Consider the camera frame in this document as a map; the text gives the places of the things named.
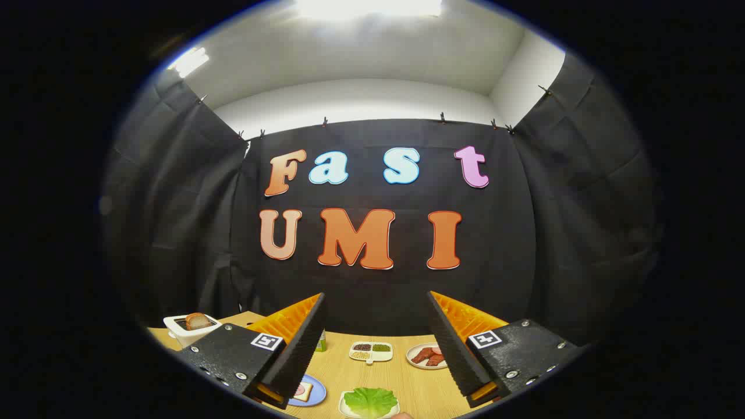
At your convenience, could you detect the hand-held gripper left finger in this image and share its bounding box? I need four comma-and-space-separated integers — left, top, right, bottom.
178, 293, 328, 410

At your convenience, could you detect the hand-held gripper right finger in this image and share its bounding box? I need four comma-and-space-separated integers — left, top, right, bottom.
427, 291, 586, 408

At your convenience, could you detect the green lettuce leaf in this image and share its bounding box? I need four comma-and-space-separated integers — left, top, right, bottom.
343, 388, 399, 419

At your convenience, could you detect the white oval plate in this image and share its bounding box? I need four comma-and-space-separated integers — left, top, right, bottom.
406, 343, 449, 371

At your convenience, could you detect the blue plate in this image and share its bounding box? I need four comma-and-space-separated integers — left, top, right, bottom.
288, 374, 327, 407

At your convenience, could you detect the white divided dish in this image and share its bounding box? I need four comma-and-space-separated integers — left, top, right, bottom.
349, 342, 394, 365

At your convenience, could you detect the white square plate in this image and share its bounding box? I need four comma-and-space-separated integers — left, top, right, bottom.
339, 390, 401, 419

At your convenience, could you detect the black backdrop cloth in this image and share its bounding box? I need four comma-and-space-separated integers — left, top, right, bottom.
102, 52, 664, 350

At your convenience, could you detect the white toaster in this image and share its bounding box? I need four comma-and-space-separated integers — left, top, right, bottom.
164, 313, 223, 349

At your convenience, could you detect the ceiling light panel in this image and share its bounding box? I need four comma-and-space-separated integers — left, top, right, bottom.
169, 47, 210, 78

